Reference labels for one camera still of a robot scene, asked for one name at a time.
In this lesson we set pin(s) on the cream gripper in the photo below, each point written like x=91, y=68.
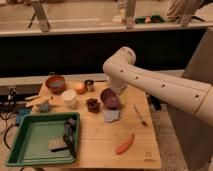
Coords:
x=122, y=96

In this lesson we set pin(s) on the dark grape bunch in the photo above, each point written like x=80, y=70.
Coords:
x=93, y=105

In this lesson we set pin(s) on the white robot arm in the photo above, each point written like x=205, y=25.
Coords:
x=193, y=97

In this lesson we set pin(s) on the purple bowl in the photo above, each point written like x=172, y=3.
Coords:
x=110, y=99

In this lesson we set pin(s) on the red-brown bowl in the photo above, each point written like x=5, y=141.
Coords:
x=56, y=84

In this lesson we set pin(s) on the grey blue cloth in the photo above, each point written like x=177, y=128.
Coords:
x=111, y=115

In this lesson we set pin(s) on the small dark can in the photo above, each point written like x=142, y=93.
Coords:
x=89, y=85

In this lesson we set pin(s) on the orange fruit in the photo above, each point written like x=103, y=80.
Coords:
x=80, y=88

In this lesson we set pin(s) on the orange carrot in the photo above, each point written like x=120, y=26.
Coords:
x=126, y=145

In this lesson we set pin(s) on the white cup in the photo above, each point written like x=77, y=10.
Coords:
x=69, y=97

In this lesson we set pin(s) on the black tool in tray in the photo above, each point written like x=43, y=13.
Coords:
x=68, y=136

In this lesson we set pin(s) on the wooden spatula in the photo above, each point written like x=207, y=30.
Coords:
x=37, y=100

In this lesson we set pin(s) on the blue cup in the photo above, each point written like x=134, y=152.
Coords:
x=44, y=107

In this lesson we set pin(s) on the sponge in tray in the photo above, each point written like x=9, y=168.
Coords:
x=56, y=144

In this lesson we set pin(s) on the blue box beside table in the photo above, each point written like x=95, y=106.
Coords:
x=20, y=114

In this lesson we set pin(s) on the green plastic tray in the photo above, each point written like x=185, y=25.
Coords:
x=30, y=145

